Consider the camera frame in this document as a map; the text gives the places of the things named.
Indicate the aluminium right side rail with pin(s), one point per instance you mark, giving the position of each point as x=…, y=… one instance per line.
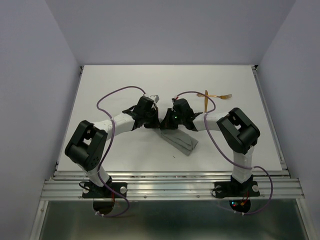
x=270, y=122

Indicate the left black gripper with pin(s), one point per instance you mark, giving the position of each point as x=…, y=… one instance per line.
x=155, y=124

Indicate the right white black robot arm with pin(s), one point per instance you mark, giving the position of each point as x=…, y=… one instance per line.
x=239, y=132

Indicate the gold fork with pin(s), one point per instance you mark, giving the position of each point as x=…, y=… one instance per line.
x=222, y=97

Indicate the gold knife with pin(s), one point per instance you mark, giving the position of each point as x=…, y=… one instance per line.
x=206, y=101

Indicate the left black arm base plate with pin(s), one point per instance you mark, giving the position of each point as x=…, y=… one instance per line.
x=91, y=191

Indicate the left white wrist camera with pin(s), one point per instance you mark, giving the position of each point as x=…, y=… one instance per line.
x=155, y=98

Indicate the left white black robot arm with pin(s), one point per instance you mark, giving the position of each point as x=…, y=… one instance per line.
x=87, y=144

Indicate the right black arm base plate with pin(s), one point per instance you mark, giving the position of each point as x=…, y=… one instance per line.
x=229, y=189

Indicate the grey cloth napkin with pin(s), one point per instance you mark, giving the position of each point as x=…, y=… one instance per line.
x=178, y=139

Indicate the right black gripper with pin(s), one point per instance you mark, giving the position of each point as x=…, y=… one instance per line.
x=166, y=123

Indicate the aluminium front rail frame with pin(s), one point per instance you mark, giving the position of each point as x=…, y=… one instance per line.
x=161, y=185

